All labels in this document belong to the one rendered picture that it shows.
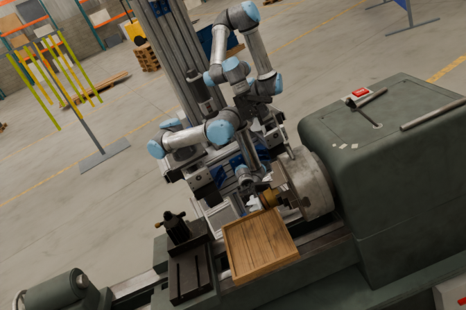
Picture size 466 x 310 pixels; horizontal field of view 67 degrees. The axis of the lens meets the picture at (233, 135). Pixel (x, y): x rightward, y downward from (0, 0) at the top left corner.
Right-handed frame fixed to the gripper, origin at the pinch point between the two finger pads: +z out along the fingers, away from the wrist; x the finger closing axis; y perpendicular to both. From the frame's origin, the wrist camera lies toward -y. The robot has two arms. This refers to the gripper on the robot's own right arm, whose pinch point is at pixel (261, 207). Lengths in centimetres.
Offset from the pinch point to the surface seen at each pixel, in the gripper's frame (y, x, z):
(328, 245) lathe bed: -19.6, -22.5, 13.5
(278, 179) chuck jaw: -11.9, 5.9, -5.5
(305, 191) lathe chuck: -18.8, 6.8, 11.0
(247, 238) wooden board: 12.1, -19.3, -7.3
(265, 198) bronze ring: -3.3, 2.5, -0.9
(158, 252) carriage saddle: 57, -15, -20
